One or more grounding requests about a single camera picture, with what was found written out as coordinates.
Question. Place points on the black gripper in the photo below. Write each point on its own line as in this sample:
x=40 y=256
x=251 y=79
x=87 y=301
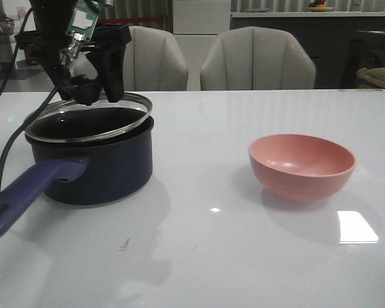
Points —
x=52 y=19

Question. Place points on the glass lid with blue knob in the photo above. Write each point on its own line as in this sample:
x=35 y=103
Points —
x=88 y=116

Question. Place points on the pink bowl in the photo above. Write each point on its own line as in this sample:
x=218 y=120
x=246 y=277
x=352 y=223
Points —
x=301 y=167

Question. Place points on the green circuit board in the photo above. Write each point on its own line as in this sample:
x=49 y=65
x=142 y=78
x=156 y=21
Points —
x=83 y=20

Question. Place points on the left grey upholstered chair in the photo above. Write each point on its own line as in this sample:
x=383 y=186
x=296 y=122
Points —
x=153 y=61

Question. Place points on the grey upholstered chair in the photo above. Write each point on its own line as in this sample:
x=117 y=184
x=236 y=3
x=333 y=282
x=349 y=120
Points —
x=153 y=61
x=254 y=58

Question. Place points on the red barrier belt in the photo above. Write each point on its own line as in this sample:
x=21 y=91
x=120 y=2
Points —
x=159 y=18

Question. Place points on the dark blue saucepan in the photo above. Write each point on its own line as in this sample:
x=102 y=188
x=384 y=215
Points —
x=81 y=174

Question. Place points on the white cabinet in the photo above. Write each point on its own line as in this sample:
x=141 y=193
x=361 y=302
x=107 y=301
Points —
x=195 y=25

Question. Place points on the right grey upholstered chair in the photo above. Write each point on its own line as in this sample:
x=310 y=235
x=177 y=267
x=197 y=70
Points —
x=254 y=58

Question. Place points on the fruit plate on counter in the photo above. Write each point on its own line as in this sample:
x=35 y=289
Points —
x=319 y=6

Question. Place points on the dark counter sideboard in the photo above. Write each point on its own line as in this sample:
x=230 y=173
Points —
x=325 y=36

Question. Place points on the dark side table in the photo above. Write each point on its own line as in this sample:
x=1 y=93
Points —
x=366 y=50

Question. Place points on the beige sofa cushion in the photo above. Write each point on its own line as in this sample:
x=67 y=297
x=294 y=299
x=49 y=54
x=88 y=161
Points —
x=372 y=78

